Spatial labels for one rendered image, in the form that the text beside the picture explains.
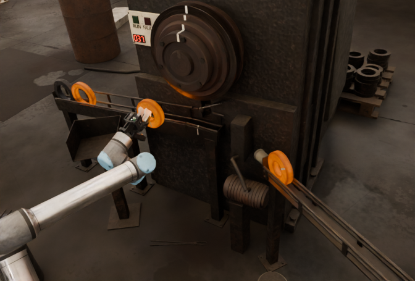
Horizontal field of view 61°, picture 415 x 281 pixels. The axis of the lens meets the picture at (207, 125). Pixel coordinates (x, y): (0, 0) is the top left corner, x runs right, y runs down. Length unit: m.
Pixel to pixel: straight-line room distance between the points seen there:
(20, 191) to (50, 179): 0.22
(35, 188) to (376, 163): 2.52
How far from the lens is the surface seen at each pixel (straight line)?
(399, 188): 2.74
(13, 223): 1.37
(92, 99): 2.39
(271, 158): 1.63
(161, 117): 1.78
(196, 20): 1.57
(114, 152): 1.65
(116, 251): 2.31
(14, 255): 1.50
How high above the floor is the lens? 1.79
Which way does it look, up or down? 35 degrees down
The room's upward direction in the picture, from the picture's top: 4 degrees counter-clockwise
